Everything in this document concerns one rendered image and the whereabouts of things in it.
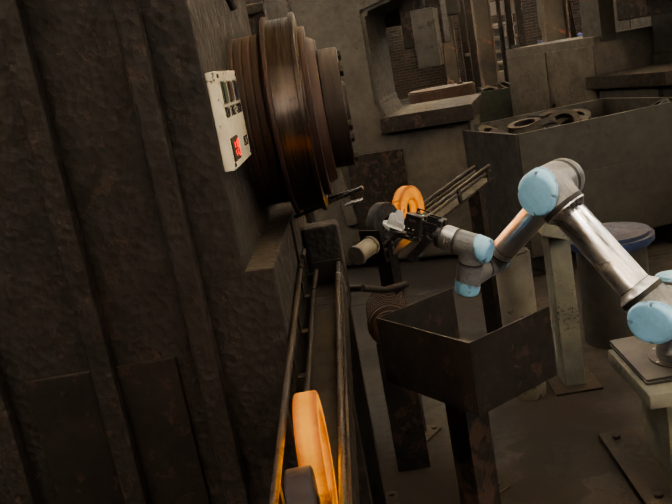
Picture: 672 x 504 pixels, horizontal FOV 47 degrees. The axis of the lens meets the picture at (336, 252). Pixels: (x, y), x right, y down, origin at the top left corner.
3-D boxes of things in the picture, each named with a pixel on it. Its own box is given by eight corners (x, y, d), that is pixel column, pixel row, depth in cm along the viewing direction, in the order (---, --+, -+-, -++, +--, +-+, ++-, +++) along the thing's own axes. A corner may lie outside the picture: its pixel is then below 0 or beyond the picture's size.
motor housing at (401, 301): (394, 478, 233) (364, 310, 221) (389, 443, 255) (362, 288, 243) (437, 471, 233) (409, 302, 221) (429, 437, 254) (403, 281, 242)
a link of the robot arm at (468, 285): (490, 289, 236) (495, 256, 231) (470, 302, 228) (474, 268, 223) (468, 280, 240) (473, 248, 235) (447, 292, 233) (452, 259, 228)
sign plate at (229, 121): (224, 172, 143) (203, 73, 139) (242, 156, 168) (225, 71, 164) (237, 170, 143) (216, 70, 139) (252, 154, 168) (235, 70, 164)
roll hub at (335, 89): (336, 175, 176) (313, 49, 170) (336, 160, 203) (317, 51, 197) (360, 171, 176) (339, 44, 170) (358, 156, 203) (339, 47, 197)
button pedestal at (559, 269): (558, 399, 264) (537, 223, 250) (540, 372, 287) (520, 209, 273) (606, 392, 263) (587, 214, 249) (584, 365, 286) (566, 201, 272)
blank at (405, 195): (387, 195, 247) (396, 195, 244) (410, 179, 258) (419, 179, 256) (397, 241, 251) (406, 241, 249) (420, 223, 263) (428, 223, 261)
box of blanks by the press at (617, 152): (533, 280, 394) (514, 128, 377) (466, 250, 473) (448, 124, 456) (707, 235, 416) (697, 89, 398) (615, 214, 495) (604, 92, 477)
